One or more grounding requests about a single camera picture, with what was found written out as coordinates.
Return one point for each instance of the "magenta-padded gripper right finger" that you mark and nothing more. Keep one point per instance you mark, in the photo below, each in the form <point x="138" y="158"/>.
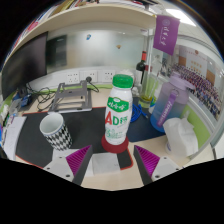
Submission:
<point x="151" y="161"/>

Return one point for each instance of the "black white checkered mug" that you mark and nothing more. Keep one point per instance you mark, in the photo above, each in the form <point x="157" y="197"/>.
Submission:
<point x="58" y="133"/>

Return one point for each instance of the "purple translucent water jug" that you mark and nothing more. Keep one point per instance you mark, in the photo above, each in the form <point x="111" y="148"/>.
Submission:
<point x="171" y="103"/>

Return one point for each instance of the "grey metal laptop stand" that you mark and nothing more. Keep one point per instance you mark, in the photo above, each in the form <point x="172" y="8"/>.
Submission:
<point x="71" y="98"/>

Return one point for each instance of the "dark blue mat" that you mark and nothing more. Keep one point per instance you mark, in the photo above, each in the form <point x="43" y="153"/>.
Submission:
<point x="143" y="128"/>

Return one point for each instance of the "black computer monitor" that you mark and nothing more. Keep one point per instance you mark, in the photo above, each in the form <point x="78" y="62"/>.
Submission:
<point x="25" y="65"/>

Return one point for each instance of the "dark wine bottle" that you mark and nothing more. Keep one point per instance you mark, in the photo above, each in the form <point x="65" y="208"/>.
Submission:
<point x="141" y="66"/>

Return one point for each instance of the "white wall outlet strip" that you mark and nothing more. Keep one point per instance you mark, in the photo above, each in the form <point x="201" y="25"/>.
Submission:
<point x="90" y="76"/>

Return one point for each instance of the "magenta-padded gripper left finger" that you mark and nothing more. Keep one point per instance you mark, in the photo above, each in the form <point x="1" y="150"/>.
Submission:
<point x="78" y="160"/>

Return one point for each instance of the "group photo poster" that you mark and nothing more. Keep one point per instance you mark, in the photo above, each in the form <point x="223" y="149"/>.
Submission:
<point x="200" y="83"/>

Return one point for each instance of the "black red-edged desk mat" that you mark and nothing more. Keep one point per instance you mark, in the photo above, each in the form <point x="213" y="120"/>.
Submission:
<point x="86" y="126"/>

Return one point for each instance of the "flat round red coaster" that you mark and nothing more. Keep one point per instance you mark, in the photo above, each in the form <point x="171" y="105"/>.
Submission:
<point x="115" y="148"/>

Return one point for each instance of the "white green-capped drink bottle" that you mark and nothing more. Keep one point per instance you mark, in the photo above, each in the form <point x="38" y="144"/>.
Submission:
<point x="118" y="113"/>

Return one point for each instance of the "purple pennant flag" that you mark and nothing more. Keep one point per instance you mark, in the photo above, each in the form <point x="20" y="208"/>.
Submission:
<point x="166" y="35"/>

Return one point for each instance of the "white tissue pack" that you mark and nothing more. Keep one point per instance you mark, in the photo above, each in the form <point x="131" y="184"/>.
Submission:
<point x="181" y="136"/>

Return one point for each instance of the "glass with green stems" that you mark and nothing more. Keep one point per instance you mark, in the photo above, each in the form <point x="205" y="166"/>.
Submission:
<point x="148" y="93"/>

